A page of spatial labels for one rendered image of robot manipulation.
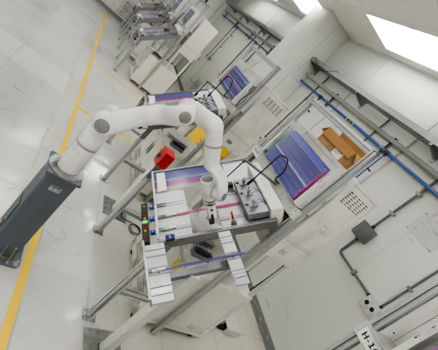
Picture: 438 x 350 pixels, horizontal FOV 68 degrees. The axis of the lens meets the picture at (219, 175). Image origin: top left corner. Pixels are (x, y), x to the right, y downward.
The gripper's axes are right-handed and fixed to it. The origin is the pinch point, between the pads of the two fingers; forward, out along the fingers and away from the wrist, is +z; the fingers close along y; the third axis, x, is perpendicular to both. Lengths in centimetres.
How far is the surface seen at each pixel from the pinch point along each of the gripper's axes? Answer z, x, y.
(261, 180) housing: -6.6, -38.2, 20.2
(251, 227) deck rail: 2.2, -21.9, -9.9
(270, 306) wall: 180, -60, 38
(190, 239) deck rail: 2.5, 14.3, -9.9
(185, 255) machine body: 30.3, 18.5, 2.6
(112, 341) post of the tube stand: 47, 68, -34
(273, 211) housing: -5.4, -36.1, -7.9
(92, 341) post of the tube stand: 52, 81, -28
